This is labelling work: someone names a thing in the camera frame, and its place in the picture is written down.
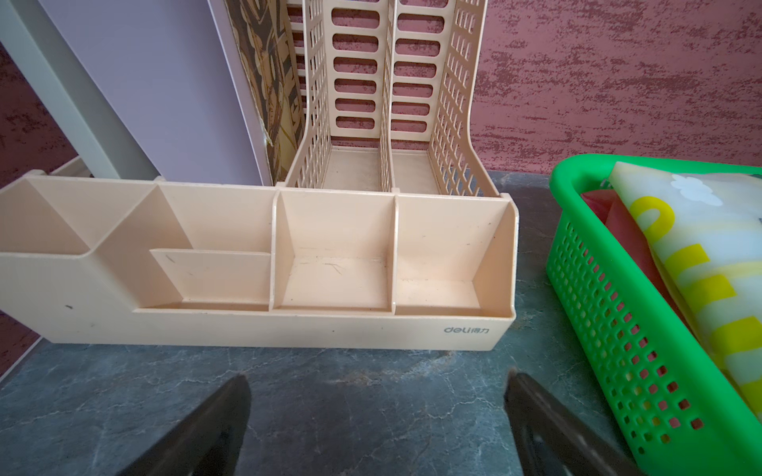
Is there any green plastic basket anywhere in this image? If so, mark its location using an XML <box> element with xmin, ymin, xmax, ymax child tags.
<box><xmin>547</xmin><ymin>154</ymin><xmax>761</xmax><ymax>475</ymax></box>

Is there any beige desk file organizer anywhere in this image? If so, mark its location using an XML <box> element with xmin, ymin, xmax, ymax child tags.
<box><xmin>1</xmin><ymin>1</ymin><xmax>519</xmax><ymax>351</ymax></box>

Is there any pink raincoat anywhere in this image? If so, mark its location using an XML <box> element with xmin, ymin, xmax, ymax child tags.
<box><xmin>581</xmin><ymin>190</ymin><xmax>687</xmax><ymax>324</ymax></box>

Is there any lilac folder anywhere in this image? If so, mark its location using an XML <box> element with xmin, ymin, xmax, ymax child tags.
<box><xmin>41</xmin><ymin>1</ymin><xmax>272</xmax><ymax>186</ymax></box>

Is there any green dinosaur raincoat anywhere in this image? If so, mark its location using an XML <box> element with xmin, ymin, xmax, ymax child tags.
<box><xmin>608</xmin><ymin>162</ymin><xmax>761</xmax><ymax>417</ymax></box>

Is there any brown patterned book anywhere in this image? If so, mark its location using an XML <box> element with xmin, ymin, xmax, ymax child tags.
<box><xmin>225</xmin><ymin>1</ymin><xmax>306</xmax><ymax>182</ymax></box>

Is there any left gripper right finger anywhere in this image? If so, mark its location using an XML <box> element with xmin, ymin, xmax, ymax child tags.
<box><xmin>504</xmin><ymin>371</ymin><xmax>642</xmax><ymax>475</ymax></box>

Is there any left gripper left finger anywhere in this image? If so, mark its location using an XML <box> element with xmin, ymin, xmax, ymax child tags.
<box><xmin>120</xmin><ymin>374</ymin><xmax>251</xmax><ymax>475</ymax></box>

